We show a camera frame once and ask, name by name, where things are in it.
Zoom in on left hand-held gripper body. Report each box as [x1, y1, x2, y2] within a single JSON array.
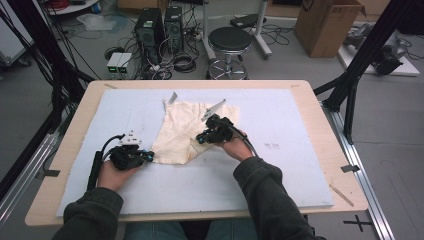
[[109, 130, 148, 171]]

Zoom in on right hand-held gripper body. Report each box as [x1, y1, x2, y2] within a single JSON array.
[[200, 98, 235, 145]]

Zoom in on cream printed cloth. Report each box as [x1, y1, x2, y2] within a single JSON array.
[[150, 91, 241, 166]]

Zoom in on person's left hand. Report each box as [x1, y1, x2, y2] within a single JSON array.
[[97, 159, 142, 193]]

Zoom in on person's right hand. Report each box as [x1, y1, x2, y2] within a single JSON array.
[[214, 130, 256, 163]]

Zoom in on person's legs in jeans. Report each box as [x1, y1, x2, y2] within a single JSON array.
[[123, 218, 260, 240]]

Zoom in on white foam mat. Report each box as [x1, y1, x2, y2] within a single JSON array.
[[55, 88, 335, 218]]

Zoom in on black round stool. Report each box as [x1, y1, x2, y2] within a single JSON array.
[[206, 26, 254, 81]]

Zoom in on white power supply box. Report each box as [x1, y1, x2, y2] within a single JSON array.
[[106, 52, 124, 75], [116, 52, 134, 75]]

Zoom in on white stand leg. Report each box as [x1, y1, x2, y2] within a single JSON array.
[[199, 0, 218, 63], [251, 0, 274, 61]]

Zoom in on slim black computer tower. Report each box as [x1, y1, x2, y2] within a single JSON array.
[[163, 5, 185, 55]]

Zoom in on flat black device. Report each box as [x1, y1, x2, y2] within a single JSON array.
[[229, 13, 268, 30]]

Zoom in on large black computer tower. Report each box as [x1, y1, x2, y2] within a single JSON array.
[[134, 7, 166, 65]]

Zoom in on clear plastic sheet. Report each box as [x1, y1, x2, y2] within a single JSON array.
[[76, 13, 130, 33]]

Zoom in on thin wooden stick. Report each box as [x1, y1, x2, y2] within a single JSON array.
[[329, 184, 355, 208]]

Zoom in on cardboard box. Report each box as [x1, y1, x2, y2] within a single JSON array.
[[293, 0, 367, 59]]

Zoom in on white round table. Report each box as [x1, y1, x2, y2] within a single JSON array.
[[46, 0, 101, 16]]

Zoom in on grey robot parts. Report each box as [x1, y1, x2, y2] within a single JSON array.
[[343, 22, 415, 76]]

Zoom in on white floor board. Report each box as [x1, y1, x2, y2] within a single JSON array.
[[337, 31, 421, 78]]

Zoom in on right hand-held gripper cable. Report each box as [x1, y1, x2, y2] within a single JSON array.
[[219, 119, 260, 158]]

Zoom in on coil of black cable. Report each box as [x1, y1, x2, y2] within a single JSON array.
[[171, 53, 198, 74]]

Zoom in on silver aluminium rail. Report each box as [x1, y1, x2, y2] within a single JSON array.
[[321, 101, 396, 240], [0, 133, 62, 228]]

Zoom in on black frame with cables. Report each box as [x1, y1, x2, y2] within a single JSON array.
[[0, 0, 96, 201]]

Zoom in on black metal frame strut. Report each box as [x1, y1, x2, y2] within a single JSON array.
[[313, 0, 424, 145]]

